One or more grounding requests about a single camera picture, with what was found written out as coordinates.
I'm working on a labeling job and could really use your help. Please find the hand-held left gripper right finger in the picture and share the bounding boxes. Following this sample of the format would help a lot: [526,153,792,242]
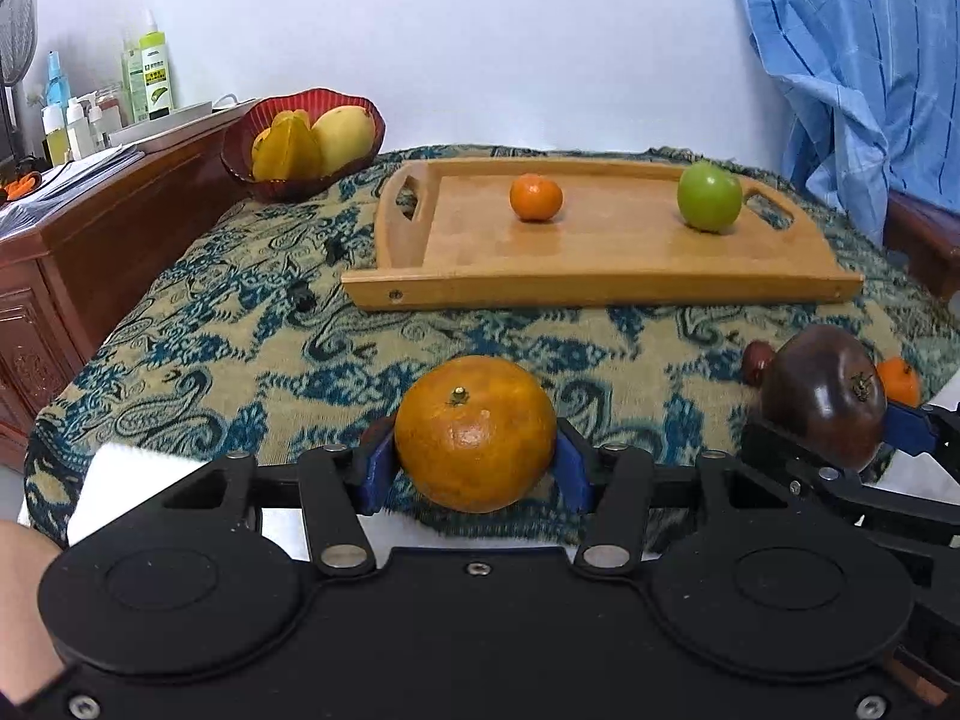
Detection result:
[555,416,796,577]

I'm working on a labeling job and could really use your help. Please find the small white bottle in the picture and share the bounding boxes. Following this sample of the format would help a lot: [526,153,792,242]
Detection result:
[41,105,68,166]
[66,97,92,158]

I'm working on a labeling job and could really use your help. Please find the stack of papers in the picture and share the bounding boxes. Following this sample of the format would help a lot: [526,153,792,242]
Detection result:
[0,146,145,222]

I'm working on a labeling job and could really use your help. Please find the red bowl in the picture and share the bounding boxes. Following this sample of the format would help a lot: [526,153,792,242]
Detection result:
[220,88,386,202]

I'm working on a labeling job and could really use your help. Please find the white shallow tray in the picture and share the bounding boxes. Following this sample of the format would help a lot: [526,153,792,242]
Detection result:
[105,101,216,149]

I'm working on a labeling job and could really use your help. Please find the green spray bottle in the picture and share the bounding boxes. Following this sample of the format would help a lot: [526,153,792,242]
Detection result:
[139,9,175,121]

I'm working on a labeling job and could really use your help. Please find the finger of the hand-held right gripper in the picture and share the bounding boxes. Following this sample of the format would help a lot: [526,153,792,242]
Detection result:
[887,401,960,460]
[741,418,960,550]

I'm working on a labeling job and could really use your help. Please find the green apple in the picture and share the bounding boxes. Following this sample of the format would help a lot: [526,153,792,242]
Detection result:
[676,160,744,233]

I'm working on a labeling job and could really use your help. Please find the person's left forearm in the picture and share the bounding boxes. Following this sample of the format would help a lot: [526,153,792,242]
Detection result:
[0,521,65,706]

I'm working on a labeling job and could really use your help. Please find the blue spray bottle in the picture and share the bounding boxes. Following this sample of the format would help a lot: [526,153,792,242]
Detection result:
[45,51,70,112]

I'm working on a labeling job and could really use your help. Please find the yellow mango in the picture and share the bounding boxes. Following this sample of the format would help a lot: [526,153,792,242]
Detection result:
[311,106,376,175]

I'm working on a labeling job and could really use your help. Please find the yellow starfruit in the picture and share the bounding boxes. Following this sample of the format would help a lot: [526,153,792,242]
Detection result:
[251,111,325,182]

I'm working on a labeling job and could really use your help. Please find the black fan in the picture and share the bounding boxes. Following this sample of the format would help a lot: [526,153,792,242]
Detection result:
[0,0,37,166]

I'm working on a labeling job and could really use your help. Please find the patterned blue beige cloth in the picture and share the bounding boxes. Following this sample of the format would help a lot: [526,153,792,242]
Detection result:
[22,144,960,563]

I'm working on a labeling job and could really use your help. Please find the dark brown tomato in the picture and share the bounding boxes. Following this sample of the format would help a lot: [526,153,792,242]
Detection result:
[761,325,890,472]

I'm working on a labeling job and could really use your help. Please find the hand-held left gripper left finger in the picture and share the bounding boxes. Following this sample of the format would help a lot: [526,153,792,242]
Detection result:
[161,414,398,577]

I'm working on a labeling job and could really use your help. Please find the blue striped cloth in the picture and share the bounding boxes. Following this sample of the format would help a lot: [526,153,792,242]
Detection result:
[733,0,960,248]

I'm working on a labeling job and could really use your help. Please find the red jujube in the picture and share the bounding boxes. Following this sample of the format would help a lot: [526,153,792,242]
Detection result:
[742,341,777,385]

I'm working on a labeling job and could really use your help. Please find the large orange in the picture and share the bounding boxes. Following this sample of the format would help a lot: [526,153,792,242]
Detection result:
[394,356,560,515]

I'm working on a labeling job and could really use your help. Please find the small tangerine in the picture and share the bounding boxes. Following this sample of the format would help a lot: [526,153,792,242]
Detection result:
[510,173,564,223]
[876,356,922,407]

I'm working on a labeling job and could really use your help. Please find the wooden cabinet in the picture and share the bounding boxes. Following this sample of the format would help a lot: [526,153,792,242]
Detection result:
[0,99,263,466]

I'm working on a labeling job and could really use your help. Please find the wooden chair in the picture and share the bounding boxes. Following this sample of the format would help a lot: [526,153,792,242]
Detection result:
[883,191,960,301]

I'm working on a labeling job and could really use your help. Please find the wooden tray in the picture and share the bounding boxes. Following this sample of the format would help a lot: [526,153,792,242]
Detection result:
[341,157,865,312]

